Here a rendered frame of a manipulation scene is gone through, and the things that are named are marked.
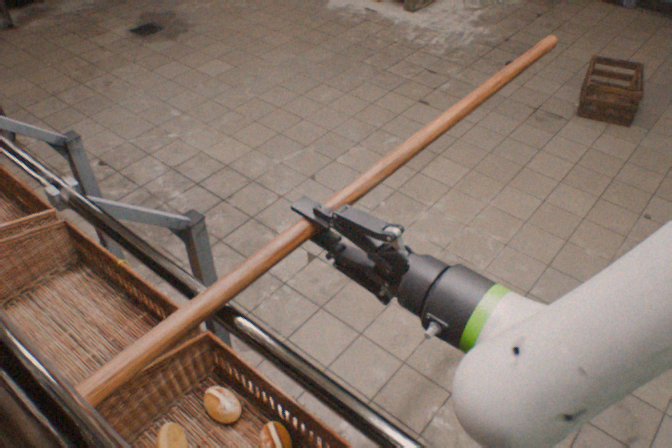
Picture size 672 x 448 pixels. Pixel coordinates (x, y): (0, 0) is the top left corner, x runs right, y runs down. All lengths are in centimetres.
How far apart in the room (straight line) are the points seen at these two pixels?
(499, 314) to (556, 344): 16
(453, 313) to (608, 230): 222
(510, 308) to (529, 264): 188
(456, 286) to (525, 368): 19
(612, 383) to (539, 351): 6
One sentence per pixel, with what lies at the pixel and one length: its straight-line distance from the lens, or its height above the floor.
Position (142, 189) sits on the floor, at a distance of 291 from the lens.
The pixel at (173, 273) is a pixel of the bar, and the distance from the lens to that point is 76.
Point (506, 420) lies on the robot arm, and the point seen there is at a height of 129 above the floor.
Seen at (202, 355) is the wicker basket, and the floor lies 67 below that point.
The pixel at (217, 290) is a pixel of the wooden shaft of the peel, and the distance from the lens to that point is 68.
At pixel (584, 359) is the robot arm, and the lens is 47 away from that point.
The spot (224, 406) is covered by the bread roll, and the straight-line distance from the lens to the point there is 125.
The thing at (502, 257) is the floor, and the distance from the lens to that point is 251.
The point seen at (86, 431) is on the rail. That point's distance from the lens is 33.
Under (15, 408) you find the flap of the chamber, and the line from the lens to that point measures 39.
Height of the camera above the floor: 172
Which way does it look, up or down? 43 degrees down
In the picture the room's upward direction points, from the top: straight up
